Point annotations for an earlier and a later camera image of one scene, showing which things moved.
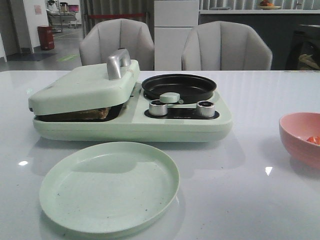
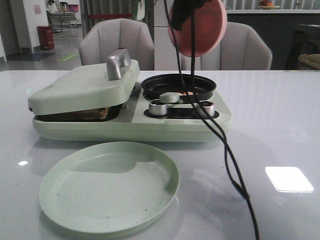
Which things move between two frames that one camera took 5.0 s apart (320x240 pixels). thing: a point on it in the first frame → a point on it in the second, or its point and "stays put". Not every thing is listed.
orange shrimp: (314, 139) → (189, 93)
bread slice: (101, 113) stays put
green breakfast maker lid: (87, 86) stays put
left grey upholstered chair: (103, 38) stays put
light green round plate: (108, 187) stays put
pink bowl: (295, 128) → (211, 24)
